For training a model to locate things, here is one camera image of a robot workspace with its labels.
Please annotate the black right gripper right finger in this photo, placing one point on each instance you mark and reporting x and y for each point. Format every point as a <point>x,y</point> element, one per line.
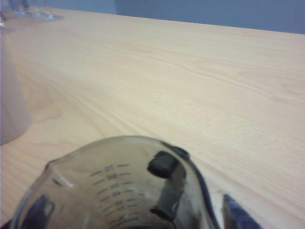
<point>240,214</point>

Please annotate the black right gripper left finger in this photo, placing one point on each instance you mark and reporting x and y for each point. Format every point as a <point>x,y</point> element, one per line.
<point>40,207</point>

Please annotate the grey tinted glass measuring cup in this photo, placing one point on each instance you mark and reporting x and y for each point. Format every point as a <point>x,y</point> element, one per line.
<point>119,202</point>

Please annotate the beige paper cup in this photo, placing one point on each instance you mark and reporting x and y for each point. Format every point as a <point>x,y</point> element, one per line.
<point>12,107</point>

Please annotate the clear wine glass with ice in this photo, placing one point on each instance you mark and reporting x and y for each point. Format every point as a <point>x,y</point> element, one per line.
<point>38,13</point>

